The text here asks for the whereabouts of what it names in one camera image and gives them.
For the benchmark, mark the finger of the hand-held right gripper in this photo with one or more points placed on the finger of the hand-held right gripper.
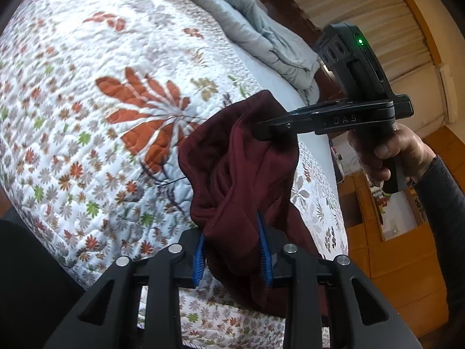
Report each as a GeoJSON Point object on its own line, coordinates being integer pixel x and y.
{"type": "Point", "coordinates": [283, 125]}

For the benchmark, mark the maroon pants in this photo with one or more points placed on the maroon pants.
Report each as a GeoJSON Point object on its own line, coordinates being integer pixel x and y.
{"type": "Point", "coordinates": [247, 189]}

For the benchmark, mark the beige pleated curtain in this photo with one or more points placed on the beige pleated curtain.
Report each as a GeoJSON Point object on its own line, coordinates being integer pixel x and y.
{"type": "Point", "coordinates": [392, 25]}

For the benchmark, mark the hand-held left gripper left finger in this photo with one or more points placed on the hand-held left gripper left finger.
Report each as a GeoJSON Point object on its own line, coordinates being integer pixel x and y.
{"type": "Point", "coordinates": [198, 263]}

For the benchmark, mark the light blue bed sheet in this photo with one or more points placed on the light blue bed sheet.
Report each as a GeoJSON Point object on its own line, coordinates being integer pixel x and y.
{"type": "Point", "coordinates": [279, 76]}

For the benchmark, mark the light blue comforter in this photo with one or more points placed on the light blue comforter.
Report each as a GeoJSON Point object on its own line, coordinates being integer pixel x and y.
{"type": "Point", "coordinates": [250, 14]}

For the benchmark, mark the wooden desk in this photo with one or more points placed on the wooden desk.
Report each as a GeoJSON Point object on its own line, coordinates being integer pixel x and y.
{"type": "Point", "coordinates": [367, 196]}

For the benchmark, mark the person's right hand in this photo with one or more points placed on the person's right hand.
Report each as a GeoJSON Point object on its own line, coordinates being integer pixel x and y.
{"type": "Point", "coordinates": [410, 149]}

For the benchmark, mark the wooden wardrobe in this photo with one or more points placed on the wooden wardrobe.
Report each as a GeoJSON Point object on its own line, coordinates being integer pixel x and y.
{"type": "Point", "coordinates": [399, 272]}

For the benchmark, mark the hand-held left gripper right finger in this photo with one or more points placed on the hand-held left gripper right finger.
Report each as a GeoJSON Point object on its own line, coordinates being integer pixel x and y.
{"type": "Point", "coordinates": [263, 252]}

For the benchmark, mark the dark wooden nightstand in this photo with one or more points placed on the dark wooden nightstand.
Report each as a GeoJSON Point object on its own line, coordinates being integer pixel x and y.
{"type": "Point", "coordinates": [338, 165]}

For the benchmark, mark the person's right forearm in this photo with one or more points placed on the person's right forearm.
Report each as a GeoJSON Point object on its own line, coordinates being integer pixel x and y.
{"type": "Point", "coordinates": [445, 203]}

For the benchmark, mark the person's dark trouser leg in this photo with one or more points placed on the person's dark trouser leg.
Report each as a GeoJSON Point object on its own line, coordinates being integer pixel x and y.
{"type": "Point", "coordinates": [32, 283]}

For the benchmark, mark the floral quilted bedspread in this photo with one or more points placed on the floral quilted bedspread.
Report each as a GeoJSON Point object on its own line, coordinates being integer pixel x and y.
{"type": "Point", "coordinates": [109, 116]}

